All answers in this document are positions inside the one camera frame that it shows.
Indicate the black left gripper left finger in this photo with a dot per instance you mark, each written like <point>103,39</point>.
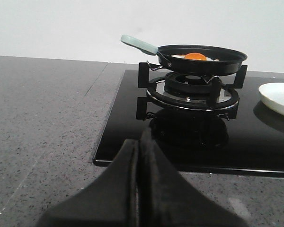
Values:
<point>110,201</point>

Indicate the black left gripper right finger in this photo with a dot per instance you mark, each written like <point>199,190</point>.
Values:
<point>168,200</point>

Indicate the black frying pan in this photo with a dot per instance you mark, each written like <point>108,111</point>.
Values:
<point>223,61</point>

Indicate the fried egg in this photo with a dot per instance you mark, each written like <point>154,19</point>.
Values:
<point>194,56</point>

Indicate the white round plate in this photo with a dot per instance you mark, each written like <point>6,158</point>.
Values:
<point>272,96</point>

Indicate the left black pan support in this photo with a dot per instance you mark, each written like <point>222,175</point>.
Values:
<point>227,98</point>

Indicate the black glass gas cooktop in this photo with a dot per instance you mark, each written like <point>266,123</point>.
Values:
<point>247,142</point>

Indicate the left black gas burner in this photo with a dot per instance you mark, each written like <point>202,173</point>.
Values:
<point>182,85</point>

